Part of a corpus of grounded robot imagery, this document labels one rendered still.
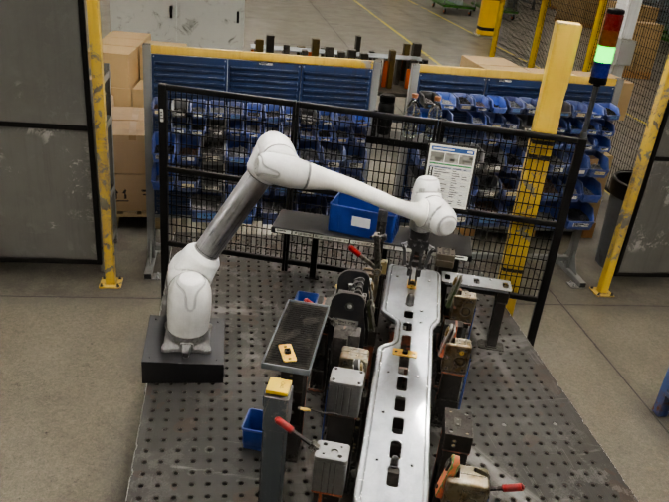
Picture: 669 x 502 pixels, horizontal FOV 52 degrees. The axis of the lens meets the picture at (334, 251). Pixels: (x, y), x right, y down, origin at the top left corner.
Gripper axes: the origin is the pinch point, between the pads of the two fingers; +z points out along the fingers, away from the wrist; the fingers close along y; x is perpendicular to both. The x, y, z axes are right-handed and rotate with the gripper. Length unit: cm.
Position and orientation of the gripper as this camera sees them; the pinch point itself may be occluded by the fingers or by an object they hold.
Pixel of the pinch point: (413, 276)
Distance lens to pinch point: 271.5
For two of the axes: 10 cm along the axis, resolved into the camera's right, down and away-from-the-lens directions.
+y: 9.9, 1.4, -1.0
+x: 1.5, -4.3, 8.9
